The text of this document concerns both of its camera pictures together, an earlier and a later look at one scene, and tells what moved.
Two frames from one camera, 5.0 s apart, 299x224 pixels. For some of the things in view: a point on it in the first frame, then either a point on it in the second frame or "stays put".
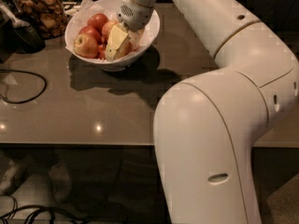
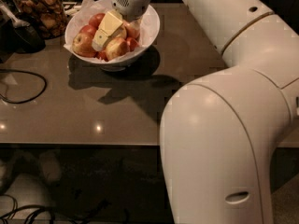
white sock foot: x=7 y=184 to x=3 y=175
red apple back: x=97 y=21 stays put
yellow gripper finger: x=117 y=37 to x=111 y=22
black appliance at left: x=16 y=35 stays put
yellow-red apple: x=86 y=46 stays put
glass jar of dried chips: x=41 y=6 stays put
